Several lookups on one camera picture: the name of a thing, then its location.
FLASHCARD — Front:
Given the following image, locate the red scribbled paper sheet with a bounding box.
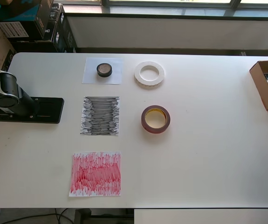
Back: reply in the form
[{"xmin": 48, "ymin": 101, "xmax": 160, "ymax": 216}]
[{"xmin": 69, "ymin": 151, "xmax": 122, "ymax": 197}]

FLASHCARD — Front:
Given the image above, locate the black tape roll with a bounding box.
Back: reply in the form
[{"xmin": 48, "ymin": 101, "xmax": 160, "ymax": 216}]
[{"xmin": 96, "ymin": 63, "xmax": 113, "ymax": 79}]

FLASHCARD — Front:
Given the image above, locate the red tape roll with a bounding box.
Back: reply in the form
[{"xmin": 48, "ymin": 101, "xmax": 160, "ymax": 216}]
[{"xmin": 141, "ymin": 105, "xmax": 171, "ymax": 134}]

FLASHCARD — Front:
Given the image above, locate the white tape roll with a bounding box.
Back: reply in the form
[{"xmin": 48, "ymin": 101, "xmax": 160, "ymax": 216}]
[{"xmin": 133, "ymin": 61, "xmax": 165, "ymax": 89}]

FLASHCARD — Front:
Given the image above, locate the wide black carton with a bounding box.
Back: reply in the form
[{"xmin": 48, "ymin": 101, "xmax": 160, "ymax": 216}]
[{"xmin": 7, "ymin": 22, "xmax": 59, "ymax": 53}]

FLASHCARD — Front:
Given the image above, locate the open brown cardboard tray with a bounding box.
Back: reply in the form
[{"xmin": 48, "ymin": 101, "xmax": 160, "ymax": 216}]
[{"xmin": 249, "ymin": 60, "xmax": 268, "ymax": 112}]

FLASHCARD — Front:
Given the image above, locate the white cabinet panel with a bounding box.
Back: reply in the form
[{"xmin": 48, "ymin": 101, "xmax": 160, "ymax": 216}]
[{"xmin": 133, "ymin": 209, "xmax": 268, "ymax": 224}]

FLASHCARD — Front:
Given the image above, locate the blank white paper sheet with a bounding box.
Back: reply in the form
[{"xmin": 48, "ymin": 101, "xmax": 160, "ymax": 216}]
[{"xmin": 82, "ymin": 57, "xmax": 123, "ymax": 85}]

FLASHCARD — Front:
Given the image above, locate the black floor cable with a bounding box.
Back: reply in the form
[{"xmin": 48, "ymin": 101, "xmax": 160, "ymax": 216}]
[{"xmin": 54, "ymin": 207, "xmax": 75, "ymax": 224}]

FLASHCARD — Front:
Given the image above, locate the slim black carton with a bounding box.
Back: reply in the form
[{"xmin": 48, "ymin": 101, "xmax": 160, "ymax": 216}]
[{"xmin": 49, "ymin": 3, "xmax": 66, "ymax": 24}]

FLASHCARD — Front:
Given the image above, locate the black scribbled paper sheet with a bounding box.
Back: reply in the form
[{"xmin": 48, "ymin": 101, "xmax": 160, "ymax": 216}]
[{"xmin": 79, "ymin": 96, "xmax": 120, "ymax": 137}]

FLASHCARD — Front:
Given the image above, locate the grey window frame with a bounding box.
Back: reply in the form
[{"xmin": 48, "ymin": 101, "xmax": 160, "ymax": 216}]
[{"xmin": 101, "ymin": 0, "xmax": 268, "ymax": 18}]

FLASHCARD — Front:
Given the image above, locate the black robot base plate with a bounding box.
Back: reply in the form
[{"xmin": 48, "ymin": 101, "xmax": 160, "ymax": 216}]
[{"xmin": 0, "ymin": 97, "xmax": 64, "ymax": 124}]

